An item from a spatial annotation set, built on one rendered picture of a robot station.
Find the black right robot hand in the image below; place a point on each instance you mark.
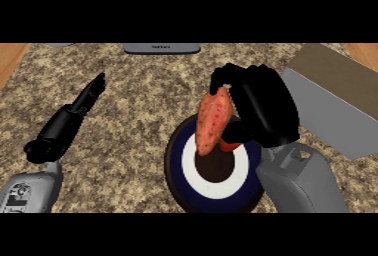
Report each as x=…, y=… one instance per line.
x=267, y=106

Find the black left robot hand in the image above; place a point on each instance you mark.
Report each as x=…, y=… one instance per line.
x=59, y=128

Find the orange sweet potato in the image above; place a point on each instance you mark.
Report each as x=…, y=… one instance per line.
x=212, y=121

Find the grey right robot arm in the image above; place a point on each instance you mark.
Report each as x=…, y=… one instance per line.
x=300, y=181

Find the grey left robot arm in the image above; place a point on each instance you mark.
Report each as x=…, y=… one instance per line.
x=29, y=193

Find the grey and brown cardboard box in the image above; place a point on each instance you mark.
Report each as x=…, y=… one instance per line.
x=334, y=100

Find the navy and white round plate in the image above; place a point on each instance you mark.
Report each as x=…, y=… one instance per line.
x=215, y=188

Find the small grey object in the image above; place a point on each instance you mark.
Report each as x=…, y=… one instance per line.
x=59, y=44

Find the grey appliance with label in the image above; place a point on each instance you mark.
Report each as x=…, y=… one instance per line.
x=161, y=48

